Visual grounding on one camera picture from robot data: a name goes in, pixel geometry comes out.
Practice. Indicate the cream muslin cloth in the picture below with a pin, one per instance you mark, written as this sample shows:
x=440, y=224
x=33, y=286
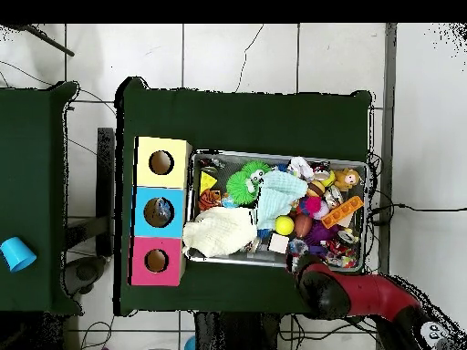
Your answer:
x=219, y=232

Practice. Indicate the mint green muslin cloth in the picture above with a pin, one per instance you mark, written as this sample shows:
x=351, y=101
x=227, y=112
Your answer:
x=281, y=191

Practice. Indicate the small clear plastic packet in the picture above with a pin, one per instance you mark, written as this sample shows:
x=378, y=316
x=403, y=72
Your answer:
x=297, y=246

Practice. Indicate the red soda can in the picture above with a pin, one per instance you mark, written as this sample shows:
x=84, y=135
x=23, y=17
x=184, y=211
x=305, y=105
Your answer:
x=343, y=251

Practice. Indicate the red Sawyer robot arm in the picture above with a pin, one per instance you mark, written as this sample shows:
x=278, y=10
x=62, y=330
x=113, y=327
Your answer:
x=365, y=295

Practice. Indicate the shallow clear mesh bin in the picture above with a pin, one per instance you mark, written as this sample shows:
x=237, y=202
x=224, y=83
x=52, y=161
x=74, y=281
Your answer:
x=191, y=211

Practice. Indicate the wooden box with three holes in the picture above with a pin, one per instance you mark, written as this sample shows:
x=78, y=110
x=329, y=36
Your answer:
x=175, y=211

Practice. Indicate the large green spiky ball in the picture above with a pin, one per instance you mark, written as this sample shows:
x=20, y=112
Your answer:
x=242, y=188

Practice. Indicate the orange tiger plush toy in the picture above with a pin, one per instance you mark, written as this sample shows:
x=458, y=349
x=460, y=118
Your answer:
x=209, y=199

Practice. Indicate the yellow cheese wedge toy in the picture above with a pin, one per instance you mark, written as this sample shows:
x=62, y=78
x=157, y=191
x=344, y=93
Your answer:
x=208, y=181

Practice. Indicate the small green spiky ball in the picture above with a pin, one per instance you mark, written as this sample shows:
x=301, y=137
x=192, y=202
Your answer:
x=257, y=168

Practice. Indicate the yellow green rubber ball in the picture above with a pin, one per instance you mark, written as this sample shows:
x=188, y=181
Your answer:
x=284, y=224

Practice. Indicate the small wooden cube block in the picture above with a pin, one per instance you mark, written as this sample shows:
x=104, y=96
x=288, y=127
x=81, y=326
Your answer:
x=278, y=243

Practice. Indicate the pink spiky ball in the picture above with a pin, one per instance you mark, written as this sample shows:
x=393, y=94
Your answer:
x=314, y=206

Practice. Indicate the orange plastic toy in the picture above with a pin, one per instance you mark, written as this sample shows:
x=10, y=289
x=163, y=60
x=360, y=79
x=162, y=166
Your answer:
x=343, y=211

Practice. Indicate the small brown plush doll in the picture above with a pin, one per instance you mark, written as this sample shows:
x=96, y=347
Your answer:
x=350, y=177

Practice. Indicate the green cloth side table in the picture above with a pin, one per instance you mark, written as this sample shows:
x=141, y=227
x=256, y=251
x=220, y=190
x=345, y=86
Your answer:
x=36, y=182

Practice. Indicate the blue plastic cup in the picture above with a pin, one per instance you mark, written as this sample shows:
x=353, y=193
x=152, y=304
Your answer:
x=16, y=254

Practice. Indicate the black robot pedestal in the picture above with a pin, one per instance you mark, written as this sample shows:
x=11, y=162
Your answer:
x=233, y=335

